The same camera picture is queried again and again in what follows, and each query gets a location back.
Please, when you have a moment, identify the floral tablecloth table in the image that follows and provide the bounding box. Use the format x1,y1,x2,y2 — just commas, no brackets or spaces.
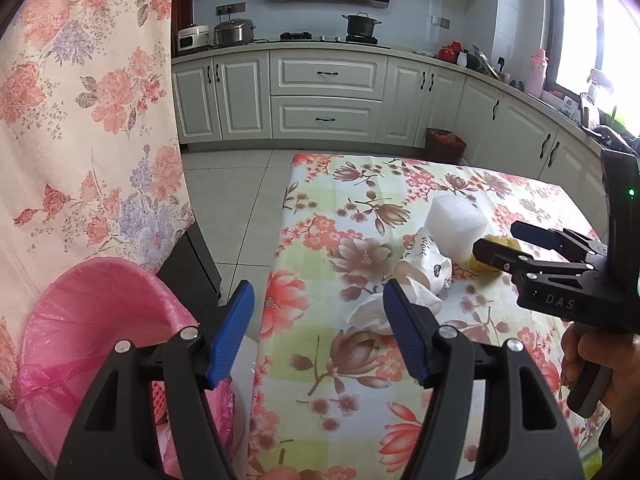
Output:
245,152,616,480

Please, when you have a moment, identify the black chair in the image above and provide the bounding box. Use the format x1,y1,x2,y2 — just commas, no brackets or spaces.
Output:
157,225,223,307

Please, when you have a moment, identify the red floor waste bin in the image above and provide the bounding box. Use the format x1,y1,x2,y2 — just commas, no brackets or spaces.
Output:
426,128,467,164

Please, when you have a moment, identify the white rice cooker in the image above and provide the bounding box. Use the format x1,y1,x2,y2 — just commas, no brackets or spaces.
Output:
177,25,211,52

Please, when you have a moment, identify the black cooking pot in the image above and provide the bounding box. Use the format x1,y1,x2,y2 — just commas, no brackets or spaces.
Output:
342,12,383,39

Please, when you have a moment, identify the white kitchen base cabinet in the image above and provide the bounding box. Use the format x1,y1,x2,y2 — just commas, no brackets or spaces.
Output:
171,42,608,196

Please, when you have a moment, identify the person's right hand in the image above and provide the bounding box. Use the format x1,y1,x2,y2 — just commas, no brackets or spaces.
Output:
560,321,640,438

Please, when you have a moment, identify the white cabinet drawer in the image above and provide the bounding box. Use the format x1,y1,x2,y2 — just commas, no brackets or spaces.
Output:
270,51,387,97
270,97,385,142

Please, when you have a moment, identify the silver rice cooker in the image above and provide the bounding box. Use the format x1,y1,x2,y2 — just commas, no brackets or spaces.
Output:
214,18,256,46

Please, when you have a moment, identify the floral curtain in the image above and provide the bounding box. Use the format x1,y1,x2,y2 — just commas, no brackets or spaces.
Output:
0,0,196,411

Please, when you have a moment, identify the black gas stove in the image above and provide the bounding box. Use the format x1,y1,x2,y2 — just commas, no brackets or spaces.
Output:
280,32,392,49

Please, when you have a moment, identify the wooden glass door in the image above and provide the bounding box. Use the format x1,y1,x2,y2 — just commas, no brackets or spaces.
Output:
172,0,194,54

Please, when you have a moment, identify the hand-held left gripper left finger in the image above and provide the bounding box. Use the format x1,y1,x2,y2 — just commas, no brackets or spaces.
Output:
54,280,256,480

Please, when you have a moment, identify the pink thermos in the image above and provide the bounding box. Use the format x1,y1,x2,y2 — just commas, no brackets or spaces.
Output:
527,49,550,99

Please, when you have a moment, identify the white tissue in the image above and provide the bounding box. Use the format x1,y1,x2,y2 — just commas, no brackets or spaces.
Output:
347,280,444,337

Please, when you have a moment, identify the yellow sponge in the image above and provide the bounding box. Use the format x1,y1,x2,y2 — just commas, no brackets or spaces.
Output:
467,234,525,274

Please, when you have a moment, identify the pink trash bin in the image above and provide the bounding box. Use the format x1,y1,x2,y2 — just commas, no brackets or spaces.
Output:
15,257,237,480

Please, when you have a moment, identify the white foam sheet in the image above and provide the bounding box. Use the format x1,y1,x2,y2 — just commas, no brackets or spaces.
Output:
425,195,487,262

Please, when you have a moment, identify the pink foam fruit net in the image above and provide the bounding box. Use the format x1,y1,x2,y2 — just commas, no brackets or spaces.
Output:
150,381,171,426

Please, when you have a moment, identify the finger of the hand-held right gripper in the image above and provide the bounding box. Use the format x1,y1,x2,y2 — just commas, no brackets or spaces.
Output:
472,237,596,286
511,221,608,261

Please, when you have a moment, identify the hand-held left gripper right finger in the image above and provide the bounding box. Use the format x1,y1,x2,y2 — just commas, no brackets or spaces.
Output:
382,279,586,480

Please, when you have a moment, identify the window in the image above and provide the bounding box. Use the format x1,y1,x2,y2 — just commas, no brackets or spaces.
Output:
550,0,640,107

